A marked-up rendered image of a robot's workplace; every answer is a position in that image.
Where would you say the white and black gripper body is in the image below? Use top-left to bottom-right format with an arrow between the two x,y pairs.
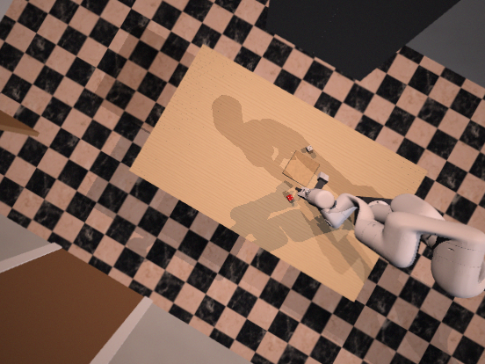
298,187 -> 311,200

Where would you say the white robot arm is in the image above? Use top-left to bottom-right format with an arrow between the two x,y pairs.
305,172 -> 485,298

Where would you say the brown square mat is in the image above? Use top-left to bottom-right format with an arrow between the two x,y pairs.
283,150 -> 319,186

